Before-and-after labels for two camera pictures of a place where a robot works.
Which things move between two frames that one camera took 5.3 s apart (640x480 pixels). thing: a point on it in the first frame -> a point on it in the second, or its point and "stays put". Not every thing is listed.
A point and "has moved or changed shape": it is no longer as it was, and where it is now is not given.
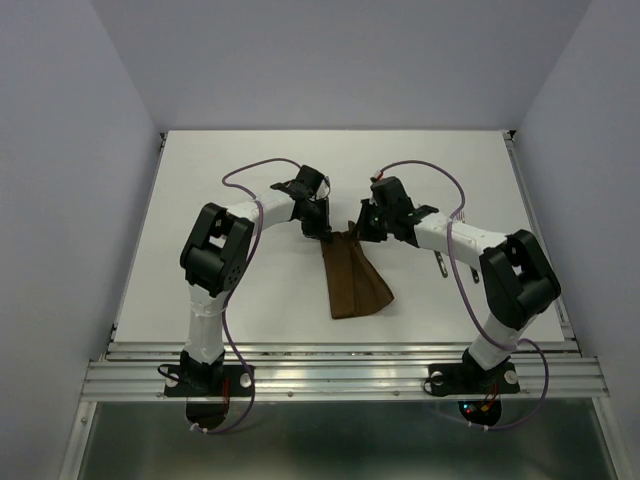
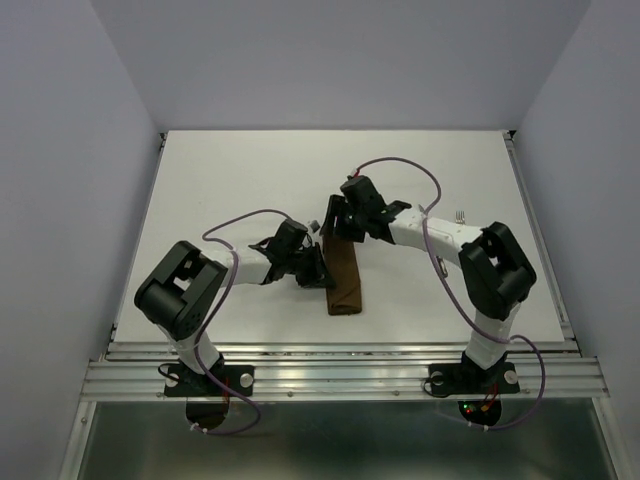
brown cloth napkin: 354,284 has moved or changed shape
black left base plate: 207,380 stays put
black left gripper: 323,229 -> 316,278
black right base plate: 461,379 stays put
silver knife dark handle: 441,264 stays put
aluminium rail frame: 340,372 stays put
